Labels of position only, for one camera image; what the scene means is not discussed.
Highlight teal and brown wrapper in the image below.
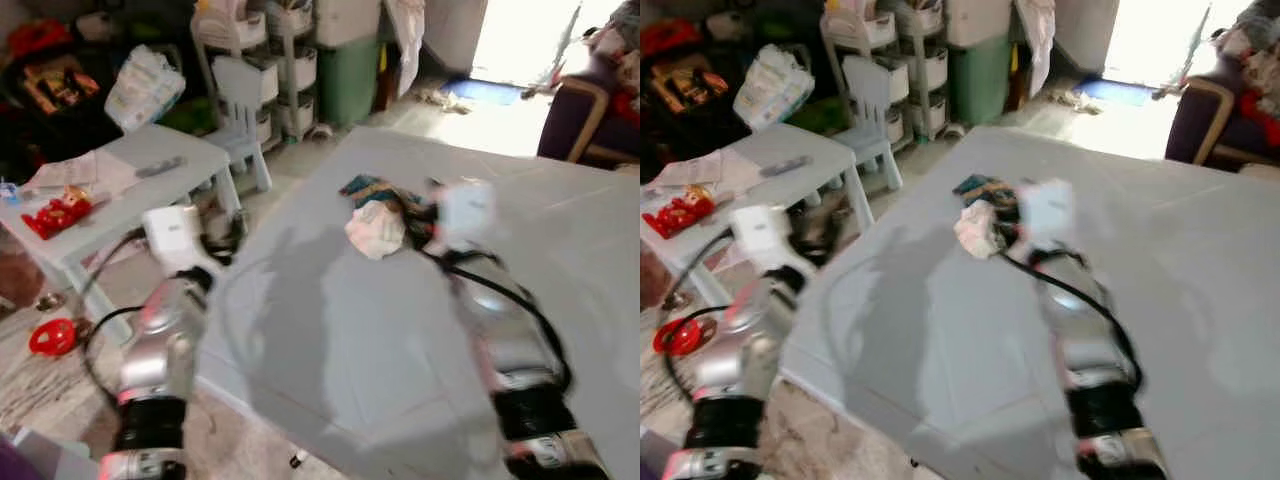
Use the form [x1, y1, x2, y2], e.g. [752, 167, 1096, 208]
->
[338, 174, 406, 211]
[952, 173, 1011, 201]

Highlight black baby stroller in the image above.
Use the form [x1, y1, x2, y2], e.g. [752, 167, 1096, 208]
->
[640, 18, 751, 166]
[0, 18, 126, 161]

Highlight grey remote control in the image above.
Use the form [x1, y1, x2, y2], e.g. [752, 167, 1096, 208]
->
[758, 155, 813, 179]
[135, 155, 189, 180]

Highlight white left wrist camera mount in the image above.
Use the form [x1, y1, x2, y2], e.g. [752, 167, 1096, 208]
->
[728, 204, 796, 276]
[142, 204, 204, 273]

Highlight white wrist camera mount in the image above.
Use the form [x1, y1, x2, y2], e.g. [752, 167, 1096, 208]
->
[436, 180, 498, 253]
[728, 204, 796, 276]
[1018, 178, 1076, 251]
[142, 204, 204, 273]

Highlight narrow white drawer rack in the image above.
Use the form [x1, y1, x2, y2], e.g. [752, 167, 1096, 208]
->
[265, 0, 321, 139]
[895, 0, 951, 139]

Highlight blue door mat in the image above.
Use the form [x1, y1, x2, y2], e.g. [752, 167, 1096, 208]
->
[1075, 78, 1161, 107]
[440, 78, 531, 107]

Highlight red ring toy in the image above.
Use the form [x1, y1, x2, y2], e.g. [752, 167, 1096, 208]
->
[653, 318, 704, 357]
[27, 317, 79, 359]

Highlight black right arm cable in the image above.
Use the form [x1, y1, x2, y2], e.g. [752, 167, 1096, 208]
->
[1000, 250, 1143, 391]
[415, 245, 573, 393]

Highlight white paper sheets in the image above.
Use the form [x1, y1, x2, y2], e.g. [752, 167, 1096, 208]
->
[22, 150, 136, 201]
[650, 153, 736, 196]

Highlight small white plastic table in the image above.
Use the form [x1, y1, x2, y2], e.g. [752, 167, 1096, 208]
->
[640, 122, 871, 306]
[0, 124, 244, 346]

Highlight wide white drawer rack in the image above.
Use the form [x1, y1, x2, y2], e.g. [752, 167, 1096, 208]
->
[820, 0, 906, 141]
[190, 0, 273, 141]

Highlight red fabric item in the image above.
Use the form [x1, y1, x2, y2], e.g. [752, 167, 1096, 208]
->
[5, 20, 71, 57]
[640, 18, 701, 57]

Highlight red toy figure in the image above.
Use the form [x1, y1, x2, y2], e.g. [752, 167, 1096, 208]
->
[645, 185, 719, 239]
[21, 187, 94, 241]

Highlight green bag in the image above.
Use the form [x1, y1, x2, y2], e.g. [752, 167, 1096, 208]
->
[790, 97, 851, 137]
[160, 95, 217, 137]

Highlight green plastic bin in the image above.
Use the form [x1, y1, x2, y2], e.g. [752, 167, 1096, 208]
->
[317, 35, 382, 128]
[947, 35, 1013, 126]

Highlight pale blue child chair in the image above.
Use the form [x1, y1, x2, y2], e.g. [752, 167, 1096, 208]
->
[208, 55, 274, 194]
[835, 55, 904, 193]

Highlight white paper trash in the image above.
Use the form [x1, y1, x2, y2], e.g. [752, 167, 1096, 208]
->
[344, 200, 409, 261]
[953, 198, 1006, 259]

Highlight white storage box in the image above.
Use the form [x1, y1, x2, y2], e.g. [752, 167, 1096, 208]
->
[313, 0, 383, 49]
[943, 0, 1013, 49]

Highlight white diaper pack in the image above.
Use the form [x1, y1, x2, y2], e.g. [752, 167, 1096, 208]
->
[104, 44, 188, 134]
[732, 44, 816, 133]

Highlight white hanging cloth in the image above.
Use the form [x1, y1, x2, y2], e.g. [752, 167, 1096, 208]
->
[1015, 0, 1057, 98]
[385, 0, 427, 98]

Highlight dark purple armchair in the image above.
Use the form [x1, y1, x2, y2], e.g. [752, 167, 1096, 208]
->
[1165, 60, 1280, 171]
[536, 50, 641, 166]

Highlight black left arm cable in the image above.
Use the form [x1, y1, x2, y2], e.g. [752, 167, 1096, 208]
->
[655, 228, 739, 396]
[78, 228, 151, 406]

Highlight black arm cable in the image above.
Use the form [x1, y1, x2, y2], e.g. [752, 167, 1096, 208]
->
[655, 228, 739, 396]
[415, 245, 573, 393]
[78, 228, 151, 406]
[1000, 250, 1143, 391]

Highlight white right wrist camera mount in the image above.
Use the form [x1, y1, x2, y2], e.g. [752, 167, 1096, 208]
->
[436, 180, 498, 253]
[1018, 178, 1076, 251]

